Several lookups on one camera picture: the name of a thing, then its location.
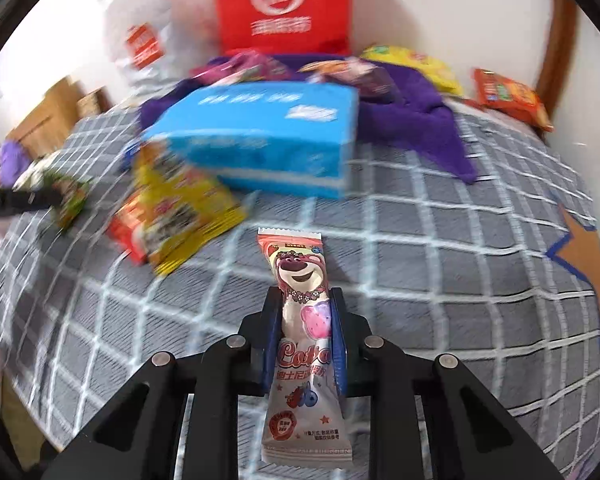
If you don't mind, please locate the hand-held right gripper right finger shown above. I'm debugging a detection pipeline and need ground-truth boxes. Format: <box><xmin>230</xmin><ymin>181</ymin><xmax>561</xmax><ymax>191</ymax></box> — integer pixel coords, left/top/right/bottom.
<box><xmin>332</xmin><ymin>289</ymin><xmax>566</xmax><ymax>480</ymax></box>

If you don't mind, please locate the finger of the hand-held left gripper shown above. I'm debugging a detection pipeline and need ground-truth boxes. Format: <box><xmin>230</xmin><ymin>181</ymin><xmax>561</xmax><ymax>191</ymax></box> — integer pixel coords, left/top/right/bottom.
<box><xmin>0</xmin><ymin>187</ymin><xmax>63</xmax><ymax>217</ymax></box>

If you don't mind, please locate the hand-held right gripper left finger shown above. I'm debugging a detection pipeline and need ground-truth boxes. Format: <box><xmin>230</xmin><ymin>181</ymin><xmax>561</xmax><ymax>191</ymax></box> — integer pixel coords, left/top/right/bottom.
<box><xmin>42</xmin><ymin>287</ymin><xmax>285</xmax><ymax>480</ymax></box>

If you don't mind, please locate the green snack packet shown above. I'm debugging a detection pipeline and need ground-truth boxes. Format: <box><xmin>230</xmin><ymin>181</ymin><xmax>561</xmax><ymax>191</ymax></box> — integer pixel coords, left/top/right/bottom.
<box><xmin>42</xmin><ymin>170</ymin><xmax>92</xmax><ymax>233</ymax></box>

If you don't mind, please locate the pink bear snack packet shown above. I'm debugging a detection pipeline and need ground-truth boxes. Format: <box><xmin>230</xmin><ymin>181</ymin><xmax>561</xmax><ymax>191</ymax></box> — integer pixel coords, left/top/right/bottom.
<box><xmin>257</xmin><ymin>227</ymin><xmax>355</xmax><ymax>471</ymax></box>

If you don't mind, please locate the yellow snack packet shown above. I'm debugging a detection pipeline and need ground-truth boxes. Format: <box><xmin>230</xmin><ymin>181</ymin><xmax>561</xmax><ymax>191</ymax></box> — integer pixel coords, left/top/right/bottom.
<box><xmin>132</xmin><ymin>142</ymin><xmax>248</xmax><ymax>277</ymax></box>

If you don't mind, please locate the purple cloth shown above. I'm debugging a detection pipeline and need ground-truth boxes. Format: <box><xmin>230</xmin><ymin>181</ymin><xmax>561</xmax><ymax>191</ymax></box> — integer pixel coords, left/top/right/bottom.
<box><xmin>140</xmin><ymin>52</ymin><xmax>478</xmax><ymax>183</ymax></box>

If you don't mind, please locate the purple-pink snack packet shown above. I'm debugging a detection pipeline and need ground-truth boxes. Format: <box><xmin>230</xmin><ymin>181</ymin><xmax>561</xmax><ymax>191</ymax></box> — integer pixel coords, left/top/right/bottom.
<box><xmin>190</xmin><ymin>52</ymin><xmax>291</xmax><ymax>86</ymax></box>

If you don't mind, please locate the dark patterned snack packet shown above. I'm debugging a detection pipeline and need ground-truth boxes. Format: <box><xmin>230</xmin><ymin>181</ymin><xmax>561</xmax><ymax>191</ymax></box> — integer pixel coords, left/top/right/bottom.
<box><xmin>300</xmin><ymin>57</ymin><xmax>383</xmax><ymax>97</ymax></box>

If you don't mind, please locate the wooden headboard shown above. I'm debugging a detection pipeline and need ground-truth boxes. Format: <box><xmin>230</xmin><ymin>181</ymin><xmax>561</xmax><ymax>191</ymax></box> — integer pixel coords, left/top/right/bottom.
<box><xmin>7</xmin><ymin>76</ymin><xmax>113</xmax><ymax>158</ymax></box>

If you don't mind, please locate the grey checked blanket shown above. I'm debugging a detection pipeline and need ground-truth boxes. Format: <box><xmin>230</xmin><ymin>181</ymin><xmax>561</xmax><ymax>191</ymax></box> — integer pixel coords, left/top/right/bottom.
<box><xmin>0</xmin><ymin>95</ymin><xmax>600</xmax><ymax>480</ymax></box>

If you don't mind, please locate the red snack packet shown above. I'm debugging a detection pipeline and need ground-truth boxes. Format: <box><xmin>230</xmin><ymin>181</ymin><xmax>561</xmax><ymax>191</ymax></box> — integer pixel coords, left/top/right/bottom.
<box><xmin>107</xmin><ymin>195</ymin><xmax>151</xmax><ymax>266</ymax></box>

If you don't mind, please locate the white plastic bag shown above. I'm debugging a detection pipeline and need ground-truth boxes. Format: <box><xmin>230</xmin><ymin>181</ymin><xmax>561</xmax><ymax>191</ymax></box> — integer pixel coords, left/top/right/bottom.
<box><xmin>97</xmin><ymin>0</ymin><xmax>221</xmax><ymax>106</ymax></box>

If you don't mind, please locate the blue tissue box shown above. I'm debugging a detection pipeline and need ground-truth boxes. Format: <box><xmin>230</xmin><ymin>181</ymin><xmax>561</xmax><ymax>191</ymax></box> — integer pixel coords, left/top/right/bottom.
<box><xmin>141</xmin><ymin>82</ymin><xmax>360</xmax><ymax>200</ymax></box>

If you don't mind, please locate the yellow chips bag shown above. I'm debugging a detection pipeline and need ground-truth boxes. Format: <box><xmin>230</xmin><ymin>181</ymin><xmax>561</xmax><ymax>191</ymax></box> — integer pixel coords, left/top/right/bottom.
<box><xmin>360</xmin><ymin>45</ymin><xmax>465</xmax><ymax>98</ymax></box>

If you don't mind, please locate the orange-red chips bag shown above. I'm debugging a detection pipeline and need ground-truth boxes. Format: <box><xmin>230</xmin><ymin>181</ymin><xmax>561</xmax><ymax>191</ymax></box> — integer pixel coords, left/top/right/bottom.
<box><xmin>472</xmin><ymin>67</ymin><xmax>555</xmax><ymax>132</ymax></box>

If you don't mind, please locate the red paper bag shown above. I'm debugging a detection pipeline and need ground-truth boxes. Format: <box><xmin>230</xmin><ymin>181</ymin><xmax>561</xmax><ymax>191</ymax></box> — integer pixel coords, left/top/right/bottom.
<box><xmin>212</xmin><ymin>0</ymin><xmax>353</xmax><ymax>56</ymax></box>

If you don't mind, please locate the brown wooden door frame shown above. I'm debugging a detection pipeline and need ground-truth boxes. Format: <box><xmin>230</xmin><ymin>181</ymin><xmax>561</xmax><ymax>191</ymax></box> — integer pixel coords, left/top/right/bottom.
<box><xmin>532</xmin><ymin>0</ymin><xmax>581</xmax><ymax>108</ymax></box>

